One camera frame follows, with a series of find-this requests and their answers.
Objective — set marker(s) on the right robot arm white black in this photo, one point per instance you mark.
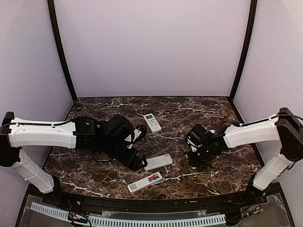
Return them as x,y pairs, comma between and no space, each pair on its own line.
284,127

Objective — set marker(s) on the black front rail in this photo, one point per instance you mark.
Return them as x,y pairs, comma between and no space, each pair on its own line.
229,203

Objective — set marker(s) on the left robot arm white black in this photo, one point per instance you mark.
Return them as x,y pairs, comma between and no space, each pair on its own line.
79,133

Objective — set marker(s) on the right black frame post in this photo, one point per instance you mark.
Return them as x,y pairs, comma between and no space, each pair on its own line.
245,49

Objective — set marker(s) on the white slotted cable duct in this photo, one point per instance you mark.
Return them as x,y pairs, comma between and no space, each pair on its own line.
128,219

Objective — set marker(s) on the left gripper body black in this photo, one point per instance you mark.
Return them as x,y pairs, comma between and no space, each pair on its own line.
112,148

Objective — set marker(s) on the black frame post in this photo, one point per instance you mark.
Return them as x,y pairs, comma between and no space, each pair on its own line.
245,49
60,50

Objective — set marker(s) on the white remote with buttons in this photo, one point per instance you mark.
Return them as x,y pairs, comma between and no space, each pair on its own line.
153,124

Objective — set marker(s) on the white remote with label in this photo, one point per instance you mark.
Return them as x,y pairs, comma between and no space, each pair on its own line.
145,182

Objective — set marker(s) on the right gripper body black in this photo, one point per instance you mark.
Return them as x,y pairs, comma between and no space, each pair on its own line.
204,155

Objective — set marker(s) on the left black frame post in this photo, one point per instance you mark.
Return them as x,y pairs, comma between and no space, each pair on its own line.
60,50

